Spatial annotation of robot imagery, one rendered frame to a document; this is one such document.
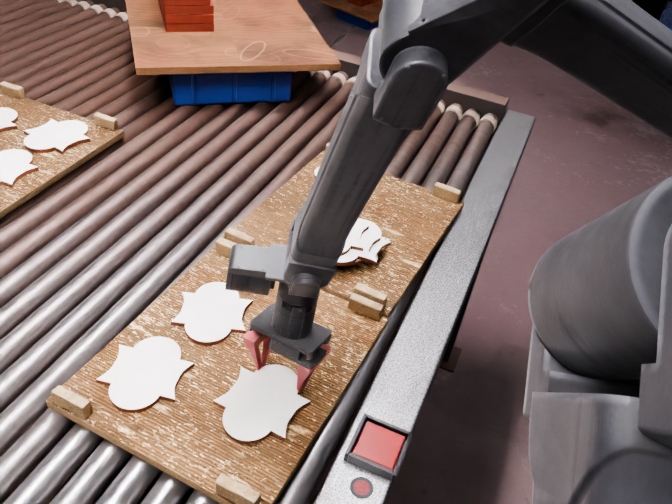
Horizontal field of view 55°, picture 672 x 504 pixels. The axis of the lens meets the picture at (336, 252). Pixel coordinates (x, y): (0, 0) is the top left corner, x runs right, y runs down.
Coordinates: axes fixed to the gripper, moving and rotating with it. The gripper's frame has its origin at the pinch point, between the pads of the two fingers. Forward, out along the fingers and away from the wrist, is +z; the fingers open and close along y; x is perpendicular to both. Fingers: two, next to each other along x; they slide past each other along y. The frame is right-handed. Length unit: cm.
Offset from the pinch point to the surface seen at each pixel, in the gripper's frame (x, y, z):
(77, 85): 53, -95, -7
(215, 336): 1.4, -12.9, 0.3
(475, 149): 89, 1, -14
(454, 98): 110, -13, -19
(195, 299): 6.1, -20.5, -0.6
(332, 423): -0.5, 9.7, 3.2
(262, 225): 30.0, -23.4, -4.4
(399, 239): 42.0, 0.6, -6.8
